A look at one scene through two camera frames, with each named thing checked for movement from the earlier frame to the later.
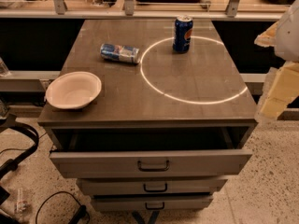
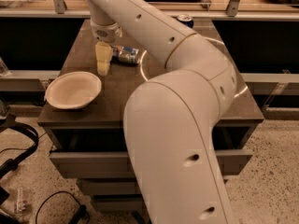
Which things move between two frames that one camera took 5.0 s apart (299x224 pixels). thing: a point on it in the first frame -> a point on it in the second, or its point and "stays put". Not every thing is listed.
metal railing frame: x=130 y=13 stays put
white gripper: x=289 y=36 -> x=106 y=33
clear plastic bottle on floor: x=21 y=204 stays put
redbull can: x=123 y=53 stays put
